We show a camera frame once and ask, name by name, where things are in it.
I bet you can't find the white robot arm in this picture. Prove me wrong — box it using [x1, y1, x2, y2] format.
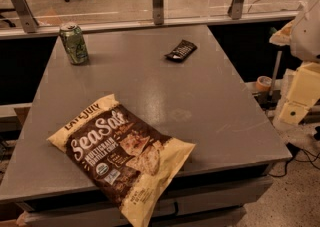
[269, 0, 320, 125]

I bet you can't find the green soda can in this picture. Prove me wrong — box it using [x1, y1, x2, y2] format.
[59, 22, 89, 65]

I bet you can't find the sea salt tortilla chips bag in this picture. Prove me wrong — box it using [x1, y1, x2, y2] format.
[48, 95, 195, 227]

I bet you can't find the middle metal glass bracket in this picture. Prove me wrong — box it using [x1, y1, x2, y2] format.
[152, 0, 164, 25]

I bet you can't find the black floor cable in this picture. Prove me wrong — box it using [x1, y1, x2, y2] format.
[268, 144, 320, 178]

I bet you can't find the metal window rail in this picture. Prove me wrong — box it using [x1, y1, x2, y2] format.
[0, 11, 298, 40]

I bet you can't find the left metal glass bracket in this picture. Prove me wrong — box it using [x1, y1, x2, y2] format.
[11, 0, 39, 33]

